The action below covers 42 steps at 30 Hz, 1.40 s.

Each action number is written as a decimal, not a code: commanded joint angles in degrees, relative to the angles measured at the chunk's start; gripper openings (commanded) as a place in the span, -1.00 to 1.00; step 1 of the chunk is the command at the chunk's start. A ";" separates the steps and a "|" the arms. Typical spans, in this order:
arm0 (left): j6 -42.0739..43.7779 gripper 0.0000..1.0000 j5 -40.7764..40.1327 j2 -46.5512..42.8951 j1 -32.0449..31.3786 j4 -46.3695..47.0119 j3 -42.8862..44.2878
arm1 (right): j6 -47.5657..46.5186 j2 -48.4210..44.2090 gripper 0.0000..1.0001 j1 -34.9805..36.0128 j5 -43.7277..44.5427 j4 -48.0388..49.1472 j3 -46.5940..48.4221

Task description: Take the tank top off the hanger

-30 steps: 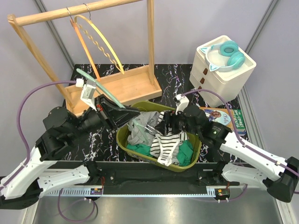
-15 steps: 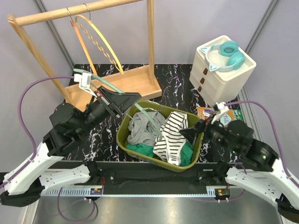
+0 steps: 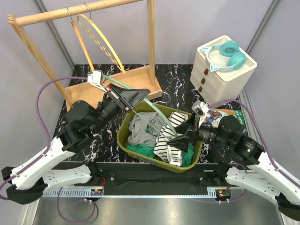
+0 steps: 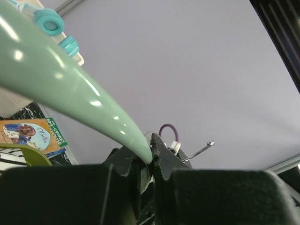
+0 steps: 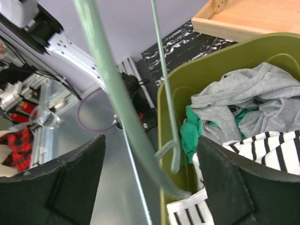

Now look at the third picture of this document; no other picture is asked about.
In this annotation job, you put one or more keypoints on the black white striped tank top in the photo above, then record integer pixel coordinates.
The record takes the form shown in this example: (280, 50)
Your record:
(164, 151)

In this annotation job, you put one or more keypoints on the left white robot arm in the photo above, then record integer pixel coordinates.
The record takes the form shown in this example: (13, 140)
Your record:
(34, 178)

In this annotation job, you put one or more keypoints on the olive plastic basket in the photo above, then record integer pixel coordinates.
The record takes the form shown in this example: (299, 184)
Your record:
(123, 134)

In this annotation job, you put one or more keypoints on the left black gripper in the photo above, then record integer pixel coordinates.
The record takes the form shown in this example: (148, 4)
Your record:
(129, 97)

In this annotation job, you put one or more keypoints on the grey tank top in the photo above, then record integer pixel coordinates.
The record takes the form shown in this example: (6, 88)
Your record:
(145, 128)

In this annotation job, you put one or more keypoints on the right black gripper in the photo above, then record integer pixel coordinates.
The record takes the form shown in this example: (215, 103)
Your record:
(181, 143)

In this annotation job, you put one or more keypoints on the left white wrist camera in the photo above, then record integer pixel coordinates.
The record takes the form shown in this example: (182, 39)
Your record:
(96, 79)

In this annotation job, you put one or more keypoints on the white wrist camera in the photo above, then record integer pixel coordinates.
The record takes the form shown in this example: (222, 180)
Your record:
(96, 79)
(201, 110)

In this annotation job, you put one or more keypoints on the green hanger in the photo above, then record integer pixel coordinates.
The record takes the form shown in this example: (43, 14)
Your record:
(152, 105)

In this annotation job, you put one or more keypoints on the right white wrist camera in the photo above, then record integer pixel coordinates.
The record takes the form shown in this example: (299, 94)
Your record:
(201, 110)

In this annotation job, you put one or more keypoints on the wooden clothes rack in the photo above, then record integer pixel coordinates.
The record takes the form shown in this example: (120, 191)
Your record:
(142, 77)

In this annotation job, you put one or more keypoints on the green tank top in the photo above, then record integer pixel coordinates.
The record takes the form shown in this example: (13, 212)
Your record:
(149, 152)

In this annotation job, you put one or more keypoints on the orange hanger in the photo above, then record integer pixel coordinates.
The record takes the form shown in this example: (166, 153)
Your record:
(82, 45)

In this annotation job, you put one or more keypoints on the book with green cover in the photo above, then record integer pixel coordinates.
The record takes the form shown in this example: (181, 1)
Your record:
(215, 115)

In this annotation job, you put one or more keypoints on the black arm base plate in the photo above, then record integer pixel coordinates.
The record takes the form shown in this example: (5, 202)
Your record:
(142, 179)

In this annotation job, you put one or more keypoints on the teal cat-ear headphones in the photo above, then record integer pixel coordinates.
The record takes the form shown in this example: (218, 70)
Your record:
(228, 49)

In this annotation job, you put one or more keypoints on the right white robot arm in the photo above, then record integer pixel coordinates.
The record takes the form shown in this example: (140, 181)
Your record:
(278, 186)

